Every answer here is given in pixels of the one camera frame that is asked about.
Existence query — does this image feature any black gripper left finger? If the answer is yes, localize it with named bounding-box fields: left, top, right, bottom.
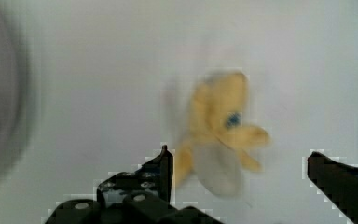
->
left=45, top=146, right=223, bottom=224

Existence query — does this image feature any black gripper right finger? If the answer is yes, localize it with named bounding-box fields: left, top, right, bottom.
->
left=307, top=152, right=358, bottom=224

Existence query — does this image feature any yellow plush peeled banana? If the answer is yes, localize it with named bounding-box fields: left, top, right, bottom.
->
left=172, top=71, right=270, bottom=197

